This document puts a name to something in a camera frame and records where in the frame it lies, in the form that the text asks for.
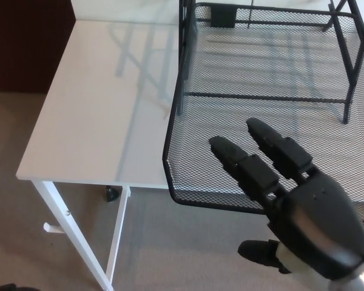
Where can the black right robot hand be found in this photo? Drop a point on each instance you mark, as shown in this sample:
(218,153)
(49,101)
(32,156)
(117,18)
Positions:
(318,218)

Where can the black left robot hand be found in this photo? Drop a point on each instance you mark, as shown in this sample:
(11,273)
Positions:
(1,288)

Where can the black mesh sliding tray layer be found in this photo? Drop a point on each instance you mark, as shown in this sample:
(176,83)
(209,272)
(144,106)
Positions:
(200,169)

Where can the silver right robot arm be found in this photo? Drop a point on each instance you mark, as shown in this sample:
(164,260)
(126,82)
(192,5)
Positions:
(352,282)

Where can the white hook on table leg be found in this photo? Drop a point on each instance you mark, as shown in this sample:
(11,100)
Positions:
(53,228)

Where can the small black rounded floor object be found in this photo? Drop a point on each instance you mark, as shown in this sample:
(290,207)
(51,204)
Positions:
(111,195)

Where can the white metal-legged table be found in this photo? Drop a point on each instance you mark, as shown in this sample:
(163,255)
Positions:
(94,106)

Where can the small black box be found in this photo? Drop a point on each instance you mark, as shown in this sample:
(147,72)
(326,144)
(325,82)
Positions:
(224,17)

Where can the dark brown wall panel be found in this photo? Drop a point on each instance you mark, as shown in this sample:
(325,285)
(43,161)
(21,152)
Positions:
(24,42)

